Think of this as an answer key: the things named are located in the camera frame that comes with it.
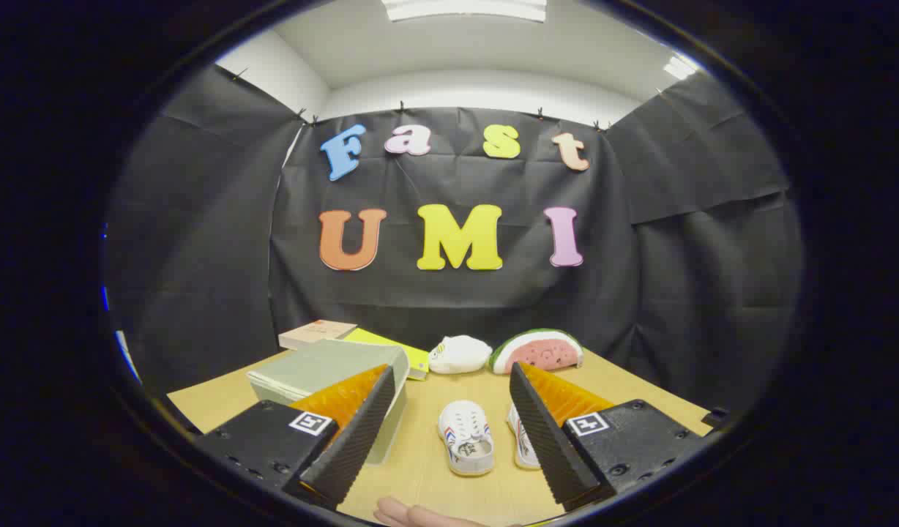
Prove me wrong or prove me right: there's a beige fabric storage box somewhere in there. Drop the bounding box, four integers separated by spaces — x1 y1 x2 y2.
246 339 411 466

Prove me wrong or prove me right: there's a yellow book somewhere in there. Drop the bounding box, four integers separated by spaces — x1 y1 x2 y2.
343 328 430 381

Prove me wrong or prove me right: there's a long ceiling light panel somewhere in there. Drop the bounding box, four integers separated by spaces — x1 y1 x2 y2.
381 0 548 23

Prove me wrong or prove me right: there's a white plush toy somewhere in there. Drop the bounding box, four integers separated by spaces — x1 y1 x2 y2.
428 335 493 375

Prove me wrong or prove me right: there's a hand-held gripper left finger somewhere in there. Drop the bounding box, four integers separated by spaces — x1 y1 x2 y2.
193 364 398 512

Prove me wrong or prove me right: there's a black backdrop cloth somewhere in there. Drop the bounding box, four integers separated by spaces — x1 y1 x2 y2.
102 64 805 418

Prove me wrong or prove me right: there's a white canvas shoe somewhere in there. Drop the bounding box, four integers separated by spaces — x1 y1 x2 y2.
507 403 542 470
438 400 496 477

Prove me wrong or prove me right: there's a watermelon slice plush toy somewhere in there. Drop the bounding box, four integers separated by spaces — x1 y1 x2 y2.
489 329 584 375

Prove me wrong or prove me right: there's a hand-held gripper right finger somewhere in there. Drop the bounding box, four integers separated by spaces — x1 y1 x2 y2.
508 361 706 512

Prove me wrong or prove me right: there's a tan book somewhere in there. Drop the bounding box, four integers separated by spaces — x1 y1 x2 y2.
278 319 358 351

